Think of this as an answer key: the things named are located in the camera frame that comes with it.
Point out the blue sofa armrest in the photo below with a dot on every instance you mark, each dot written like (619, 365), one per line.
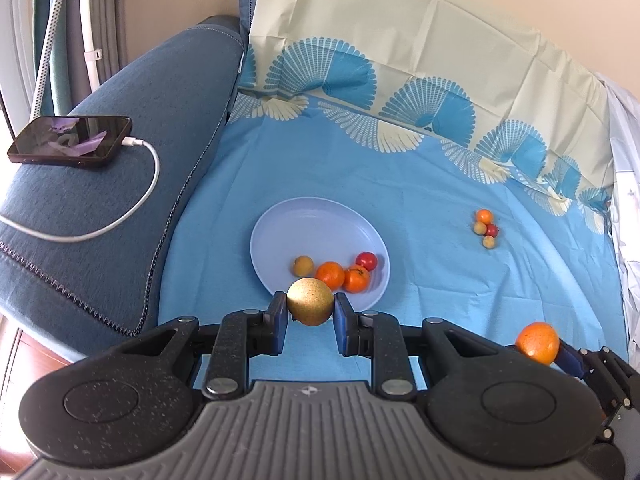
(150, 125)

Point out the small red fruit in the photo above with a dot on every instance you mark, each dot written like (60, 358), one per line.
(366, 260)
(493, 231)

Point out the blue fan-print bedsheet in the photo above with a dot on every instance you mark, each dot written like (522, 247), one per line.
(400, 170)

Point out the light blue plate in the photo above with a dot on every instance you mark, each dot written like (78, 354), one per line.
(310, 230)

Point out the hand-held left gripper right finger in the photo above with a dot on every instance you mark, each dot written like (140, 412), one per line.
(345, 327)

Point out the black smartphone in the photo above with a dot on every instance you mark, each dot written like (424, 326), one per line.
(65, 140)

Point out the orange tangerine with stem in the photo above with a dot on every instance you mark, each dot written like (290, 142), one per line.
(356, 280)

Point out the white window frame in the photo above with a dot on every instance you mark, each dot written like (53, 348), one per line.
(17, 35)

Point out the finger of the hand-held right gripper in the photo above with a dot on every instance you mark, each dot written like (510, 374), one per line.
(572, 360)

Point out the white pole clip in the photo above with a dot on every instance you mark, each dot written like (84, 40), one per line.
(93, 55)

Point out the white pole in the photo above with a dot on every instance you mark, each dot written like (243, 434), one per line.
(89, 20)

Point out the grey curtain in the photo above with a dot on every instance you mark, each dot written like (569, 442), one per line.
(110, 10)

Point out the pale plastic sheet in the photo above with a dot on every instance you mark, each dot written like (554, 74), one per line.
(627, 185)

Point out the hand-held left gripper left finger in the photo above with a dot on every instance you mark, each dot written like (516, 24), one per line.
(279, 325)

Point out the tan longan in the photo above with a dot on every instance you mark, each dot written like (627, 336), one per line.
(310, 302)
(480, 229)
(488, 243)
(303, 266)

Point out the teal curtain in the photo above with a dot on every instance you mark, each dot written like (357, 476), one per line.
(65, 72)

